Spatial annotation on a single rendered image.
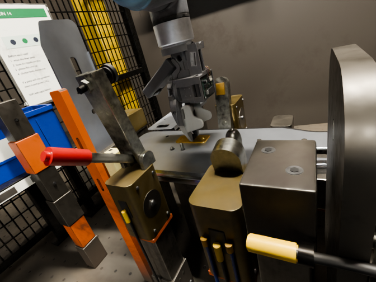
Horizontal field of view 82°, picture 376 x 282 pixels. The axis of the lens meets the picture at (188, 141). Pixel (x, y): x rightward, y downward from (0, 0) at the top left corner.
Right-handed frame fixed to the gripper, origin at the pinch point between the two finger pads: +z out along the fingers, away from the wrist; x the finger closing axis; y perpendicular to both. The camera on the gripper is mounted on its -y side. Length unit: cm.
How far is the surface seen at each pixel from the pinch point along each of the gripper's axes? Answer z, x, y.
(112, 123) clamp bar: -12.0, -21.2, 0.2
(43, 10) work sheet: -42, 14, -54
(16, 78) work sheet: -23, -4, -55
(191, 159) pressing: 1.8, -8.8, 4.1
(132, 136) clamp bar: -9.0, -19.6, 1.6
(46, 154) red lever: -12.6, -31.3, 0.3
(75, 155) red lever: -10.9, -28.7, 0.8
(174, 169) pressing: 1.8, -12.7, 2.1
